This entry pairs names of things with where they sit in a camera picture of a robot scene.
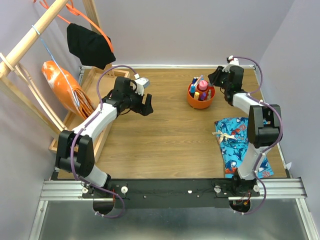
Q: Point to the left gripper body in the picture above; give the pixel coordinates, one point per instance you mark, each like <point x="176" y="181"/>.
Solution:
<point x="136" y="105"/>

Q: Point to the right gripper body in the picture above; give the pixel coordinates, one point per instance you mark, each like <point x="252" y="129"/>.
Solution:
<point x="220" y="77"/>

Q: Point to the pink cap glue stick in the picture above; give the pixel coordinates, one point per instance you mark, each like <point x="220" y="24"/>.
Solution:
<point x="202" y="86"/>

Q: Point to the pink cap white marker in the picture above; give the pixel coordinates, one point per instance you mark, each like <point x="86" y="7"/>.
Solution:
<point x="198" y="80"/>

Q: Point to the purple cap black highlighter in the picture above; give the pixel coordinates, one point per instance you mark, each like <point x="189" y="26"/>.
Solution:
<point x="203" y="96"/>

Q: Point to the blue cap white marker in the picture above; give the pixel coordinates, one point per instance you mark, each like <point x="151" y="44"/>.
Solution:
<point x="194" y="81"/>

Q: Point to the yellow cap pink highlighter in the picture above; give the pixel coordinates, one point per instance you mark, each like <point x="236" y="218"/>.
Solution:
<point x="196" y="95"/>

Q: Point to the blue cap black highlighter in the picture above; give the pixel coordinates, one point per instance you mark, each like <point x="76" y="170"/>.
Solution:
<point x="192" y="89"/>

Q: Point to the orange round organizer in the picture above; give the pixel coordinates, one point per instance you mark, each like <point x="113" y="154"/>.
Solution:
<point x="197" y="104"/>

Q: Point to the small beige eraser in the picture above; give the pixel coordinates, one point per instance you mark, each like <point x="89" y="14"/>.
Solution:
<point x="209" y="95"/>

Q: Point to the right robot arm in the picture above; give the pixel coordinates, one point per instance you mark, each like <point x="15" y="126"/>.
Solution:
<point x="264" y="128"/>

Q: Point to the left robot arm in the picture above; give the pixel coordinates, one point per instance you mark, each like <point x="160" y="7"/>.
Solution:
<point x="75" y="148"/>

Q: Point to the blue shark print shorts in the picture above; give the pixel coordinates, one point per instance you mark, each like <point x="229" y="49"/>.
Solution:
<point x="231" y="134"/>

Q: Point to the orange tie-dye cloth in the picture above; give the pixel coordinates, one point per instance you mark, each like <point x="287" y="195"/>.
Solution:
<point x="62" y="91"/>

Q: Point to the black cloth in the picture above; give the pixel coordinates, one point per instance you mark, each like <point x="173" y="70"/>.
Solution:
<point x="91" y="48"/>

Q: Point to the wooden clothes rack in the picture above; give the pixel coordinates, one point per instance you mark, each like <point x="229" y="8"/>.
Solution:
<point x="46" y="117"/>

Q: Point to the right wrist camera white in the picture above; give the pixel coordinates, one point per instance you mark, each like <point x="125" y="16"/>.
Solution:
<point x="231" y="61"/>

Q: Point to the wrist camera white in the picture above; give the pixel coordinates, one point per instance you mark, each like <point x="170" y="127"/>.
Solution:
<point x="141" y="84"/>
<point x="231" y="61"/>

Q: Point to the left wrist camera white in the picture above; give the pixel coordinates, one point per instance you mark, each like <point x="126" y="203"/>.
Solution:
<point x="141" y="84"/>

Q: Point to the blue wire hanger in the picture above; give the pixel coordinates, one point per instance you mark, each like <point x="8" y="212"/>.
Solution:
<point x="74" y="95"/>

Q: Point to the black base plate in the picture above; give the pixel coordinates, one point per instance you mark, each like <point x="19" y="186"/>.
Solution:
<point x="174" y="193"/>

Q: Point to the aluminium rail frame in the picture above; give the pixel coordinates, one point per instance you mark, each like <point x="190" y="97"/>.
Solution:
<point x="277" y="188"/>

